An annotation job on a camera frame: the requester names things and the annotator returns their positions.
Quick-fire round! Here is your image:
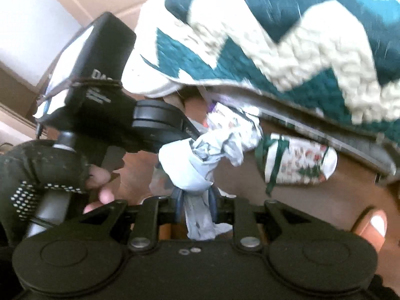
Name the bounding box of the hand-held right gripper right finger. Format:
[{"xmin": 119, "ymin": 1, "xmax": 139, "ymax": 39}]
[{"xmin": 208, "ymin": 189, "xmax": 310, "ymax": 252}]

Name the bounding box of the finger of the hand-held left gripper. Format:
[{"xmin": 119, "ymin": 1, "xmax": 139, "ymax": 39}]
[{"xmin": 178, "ymin": 114, "xmax": 204, "ymax": 144}]

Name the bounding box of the teal cream zigzag quilt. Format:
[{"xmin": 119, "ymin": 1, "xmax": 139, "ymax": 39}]
[{"xmin": 154, "ymin": 0, "xmax": 400, "ymax": 126}]

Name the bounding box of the white printed sock green ribbon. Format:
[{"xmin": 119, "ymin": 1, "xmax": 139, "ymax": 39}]
[{"xmin": 254, "ymin": 133, "xmax": 339, "ymax": 196}]

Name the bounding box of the person's left hand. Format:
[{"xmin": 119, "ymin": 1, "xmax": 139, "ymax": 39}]
[{"xmin": 0, "ymin": 140, "xmax": 116, "ymax": 245}]

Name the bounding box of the grey blue tissue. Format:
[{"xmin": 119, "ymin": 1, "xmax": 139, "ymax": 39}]
[{"xmin": 158, "ymin": 139, "xmax": 233, "ymax": 242}]

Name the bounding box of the white purple plastic wrapper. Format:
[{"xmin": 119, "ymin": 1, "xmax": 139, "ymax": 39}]
[{"xmin": 203, "ymin": 100, "xmax": 265, "ymax": 167}]

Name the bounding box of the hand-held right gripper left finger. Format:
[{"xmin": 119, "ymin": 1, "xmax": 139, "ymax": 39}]
[{"xmin": 79, "ymin": 189, "xmax": 186, "ymax": 252}]

